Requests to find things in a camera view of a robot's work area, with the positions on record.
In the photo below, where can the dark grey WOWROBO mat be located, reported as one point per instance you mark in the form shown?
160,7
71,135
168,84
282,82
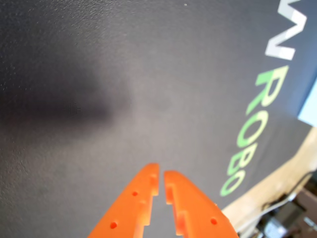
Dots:
74,49

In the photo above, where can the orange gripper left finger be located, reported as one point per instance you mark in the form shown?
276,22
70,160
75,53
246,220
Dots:
128,210

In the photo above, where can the white cardboard box bin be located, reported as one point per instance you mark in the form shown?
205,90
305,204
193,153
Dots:
309,106

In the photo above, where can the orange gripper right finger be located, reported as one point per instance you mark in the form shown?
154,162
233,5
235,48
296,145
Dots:
195,210

